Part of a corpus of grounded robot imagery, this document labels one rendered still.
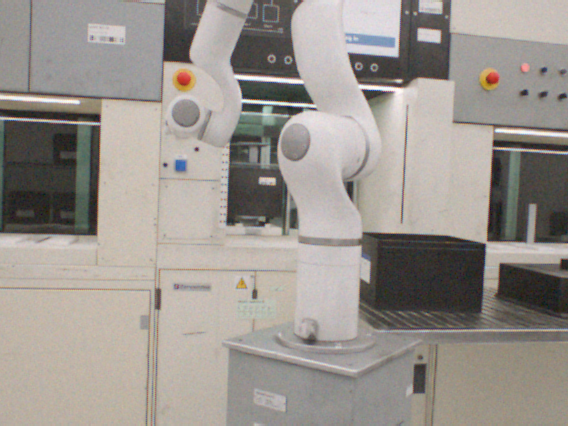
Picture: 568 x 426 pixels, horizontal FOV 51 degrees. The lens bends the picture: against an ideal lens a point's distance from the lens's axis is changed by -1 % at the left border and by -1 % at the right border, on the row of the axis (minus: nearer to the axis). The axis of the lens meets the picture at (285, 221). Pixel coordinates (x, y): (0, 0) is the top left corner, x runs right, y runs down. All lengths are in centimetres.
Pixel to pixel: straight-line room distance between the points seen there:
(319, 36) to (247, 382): 64
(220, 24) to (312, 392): 77
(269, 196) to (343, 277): 118
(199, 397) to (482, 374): 93
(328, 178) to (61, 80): 100
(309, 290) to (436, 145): 93
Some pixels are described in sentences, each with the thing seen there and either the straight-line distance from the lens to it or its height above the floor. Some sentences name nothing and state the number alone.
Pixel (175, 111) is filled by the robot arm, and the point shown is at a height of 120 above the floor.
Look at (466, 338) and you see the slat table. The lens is 135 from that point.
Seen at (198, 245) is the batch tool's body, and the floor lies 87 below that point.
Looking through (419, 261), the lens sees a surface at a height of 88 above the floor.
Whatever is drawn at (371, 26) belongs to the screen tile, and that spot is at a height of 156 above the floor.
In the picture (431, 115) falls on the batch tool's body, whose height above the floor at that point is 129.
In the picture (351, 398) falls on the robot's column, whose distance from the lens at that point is 101.
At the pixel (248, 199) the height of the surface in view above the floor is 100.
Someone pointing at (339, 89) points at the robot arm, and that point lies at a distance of 115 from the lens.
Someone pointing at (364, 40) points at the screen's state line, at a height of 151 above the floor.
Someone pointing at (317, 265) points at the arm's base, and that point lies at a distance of 108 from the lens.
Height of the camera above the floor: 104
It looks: 3 degrees down
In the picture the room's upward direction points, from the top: 2 degrees clockwise
